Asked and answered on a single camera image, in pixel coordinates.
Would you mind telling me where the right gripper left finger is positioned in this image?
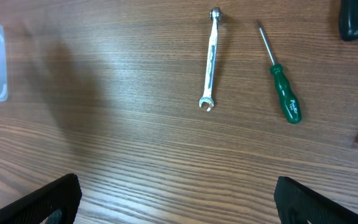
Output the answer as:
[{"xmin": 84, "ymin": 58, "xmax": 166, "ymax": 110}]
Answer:
[{"xmin": 0, "ymin": 174, "xmax": 82, "ymax": 224}]

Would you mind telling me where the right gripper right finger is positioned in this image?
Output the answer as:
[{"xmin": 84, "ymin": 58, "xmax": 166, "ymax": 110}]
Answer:
[{"xmin": 273, "ymin": 176, "xmax": 358, "ymax": 224}]

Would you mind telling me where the green handled screwdriver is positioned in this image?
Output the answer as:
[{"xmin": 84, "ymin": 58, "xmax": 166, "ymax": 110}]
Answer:
[{"xmin": 257, "ymin": 20, "xmax": 302, "ymax": 124}]

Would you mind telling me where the black red handled screwdriver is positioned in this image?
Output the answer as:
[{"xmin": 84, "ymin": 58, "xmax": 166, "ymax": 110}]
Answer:
[{"xmin": 338, "ymin": 0, "xmax": 358, "ymax": 41}]

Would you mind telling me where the silver combination wrench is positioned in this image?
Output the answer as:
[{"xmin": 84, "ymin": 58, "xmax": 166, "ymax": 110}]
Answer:
[{"xmin": 199, "ymin": 7, "xmax": 223, "ymax": 111}]

